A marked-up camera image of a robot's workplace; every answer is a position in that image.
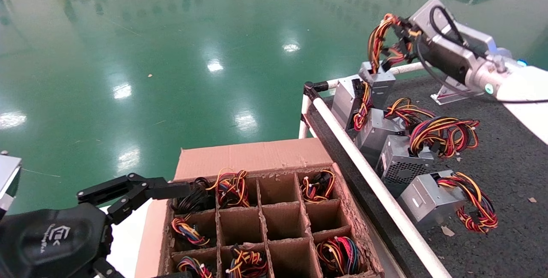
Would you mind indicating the black cart mat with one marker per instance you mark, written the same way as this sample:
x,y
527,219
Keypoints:
x,y
513,183

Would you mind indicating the silver power supply, vent grille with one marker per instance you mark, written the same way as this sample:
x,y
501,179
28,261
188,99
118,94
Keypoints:
x,y
398,160

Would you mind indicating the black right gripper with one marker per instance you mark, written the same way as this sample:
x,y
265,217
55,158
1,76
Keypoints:
x,y
447,61

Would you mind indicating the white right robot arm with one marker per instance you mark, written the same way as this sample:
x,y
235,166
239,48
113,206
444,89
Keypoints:
x,y
526,94

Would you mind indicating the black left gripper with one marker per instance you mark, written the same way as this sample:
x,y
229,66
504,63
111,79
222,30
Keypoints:
x,y
51,243

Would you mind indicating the white pipe cart frame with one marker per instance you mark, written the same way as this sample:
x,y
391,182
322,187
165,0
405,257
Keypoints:
x,y
364,162

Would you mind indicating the cardboard box with dividers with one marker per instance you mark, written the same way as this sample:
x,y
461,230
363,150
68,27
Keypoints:
x,y
252,158

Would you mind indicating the clear acrylic label sign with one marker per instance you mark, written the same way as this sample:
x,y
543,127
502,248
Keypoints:
x,y
447,97

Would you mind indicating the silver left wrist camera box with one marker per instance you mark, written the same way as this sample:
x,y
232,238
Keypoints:
x,y
7,175

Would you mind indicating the silver power supply, black connector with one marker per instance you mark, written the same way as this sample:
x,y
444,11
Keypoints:
x,y
344,100

